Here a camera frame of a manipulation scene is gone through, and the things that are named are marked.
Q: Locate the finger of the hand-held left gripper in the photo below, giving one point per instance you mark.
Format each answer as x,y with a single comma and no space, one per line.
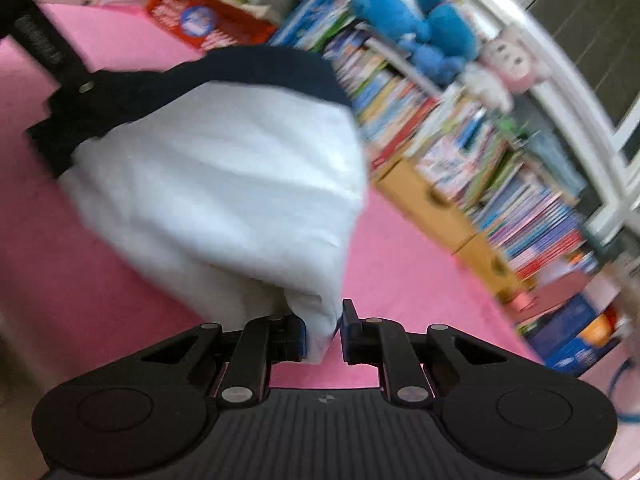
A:
75,110

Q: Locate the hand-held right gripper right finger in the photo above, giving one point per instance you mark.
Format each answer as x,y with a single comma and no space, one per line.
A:
346,332

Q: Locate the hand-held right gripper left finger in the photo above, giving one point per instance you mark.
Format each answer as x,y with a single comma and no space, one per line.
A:
301,336

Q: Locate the white and navy jacket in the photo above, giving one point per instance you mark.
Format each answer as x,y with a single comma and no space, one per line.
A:
225,185

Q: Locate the pink rabbit print blanket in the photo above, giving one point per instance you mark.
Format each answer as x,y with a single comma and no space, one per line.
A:
425,270

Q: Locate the red plastic crate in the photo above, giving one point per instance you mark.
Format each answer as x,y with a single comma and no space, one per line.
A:
170,10

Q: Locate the wooden drawer organizer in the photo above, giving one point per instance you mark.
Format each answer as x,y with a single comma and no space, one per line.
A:
420,200

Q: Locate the pink box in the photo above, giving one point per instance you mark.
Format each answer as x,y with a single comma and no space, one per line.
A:
555,292

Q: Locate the blue printed box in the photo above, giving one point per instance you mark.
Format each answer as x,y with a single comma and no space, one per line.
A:
565,332

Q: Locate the row of shelved books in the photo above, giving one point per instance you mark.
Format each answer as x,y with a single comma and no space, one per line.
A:
400,105

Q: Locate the pink plush doll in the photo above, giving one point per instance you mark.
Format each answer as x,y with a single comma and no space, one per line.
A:
510,57

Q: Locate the white window frame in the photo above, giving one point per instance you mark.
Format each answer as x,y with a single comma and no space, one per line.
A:
565,105

